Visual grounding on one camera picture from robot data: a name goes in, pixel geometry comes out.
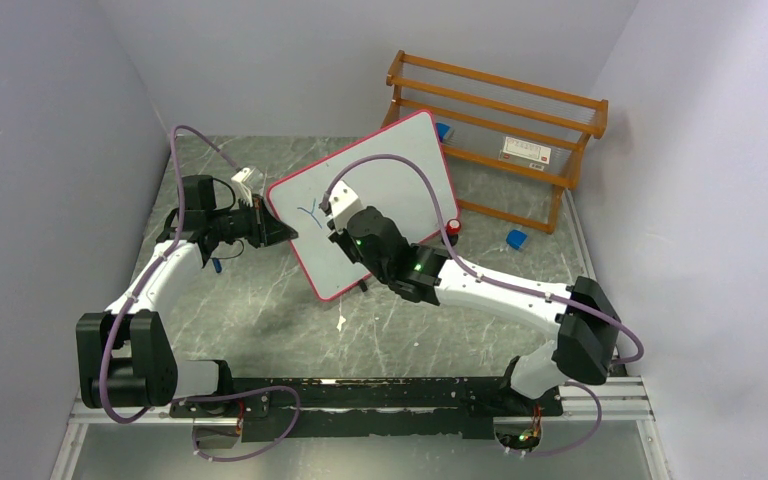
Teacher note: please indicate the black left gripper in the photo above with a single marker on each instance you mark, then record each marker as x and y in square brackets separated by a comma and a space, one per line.
[265, 228]

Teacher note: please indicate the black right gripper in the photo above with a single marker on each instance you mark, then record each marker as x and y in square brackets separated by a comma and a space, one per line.
[340, 237]

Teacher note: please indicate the pink-framed whiteboard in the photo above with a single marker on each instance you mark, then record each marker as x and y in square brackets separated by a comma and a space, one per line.
[390, 186]

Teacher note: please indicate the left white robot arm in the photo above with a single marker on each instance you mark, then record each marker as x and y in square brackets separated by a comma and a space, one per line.
[150, 374]

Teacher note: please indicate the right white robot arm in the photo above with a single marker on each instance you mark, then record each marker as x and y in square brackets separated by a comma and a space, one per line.
[579, 323]

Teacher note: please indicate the blue grey board eraser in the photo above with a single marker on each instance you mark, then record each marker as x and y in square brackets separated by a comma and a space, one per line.
[444, 132]

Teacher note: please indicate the blue square block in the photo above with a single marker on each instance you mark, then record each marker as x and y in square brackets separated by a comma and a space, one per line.
[516, 239]

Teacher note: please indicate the wooden shelf rack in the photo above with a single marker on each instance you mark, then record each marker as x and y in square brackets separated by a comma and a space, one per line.
[483, 109]

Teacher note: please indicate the white cardboard box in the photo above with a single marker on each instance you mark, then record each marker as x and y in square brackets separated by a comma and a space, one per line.
[530, 154]

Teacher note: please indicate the black base beam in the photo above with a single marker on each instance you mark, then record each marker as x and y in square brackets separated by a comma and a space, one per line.
[340, 408]

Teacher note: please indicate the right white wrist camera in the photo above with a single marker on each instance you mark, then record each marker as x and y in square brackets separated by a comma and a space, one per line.
[342, 203]

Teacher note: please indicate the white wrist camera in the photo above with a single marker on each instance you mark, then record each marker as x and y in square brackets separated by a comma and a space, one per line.
[342, 203]
[248, 182]

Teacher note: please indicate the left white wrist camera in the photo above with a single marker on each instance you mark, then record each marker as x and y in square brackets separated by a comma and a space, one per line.
[248, 182]

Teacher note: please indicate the aluminium base frame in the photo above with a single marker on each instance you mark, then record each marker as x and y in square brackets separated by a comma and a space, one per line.
[605, 432]

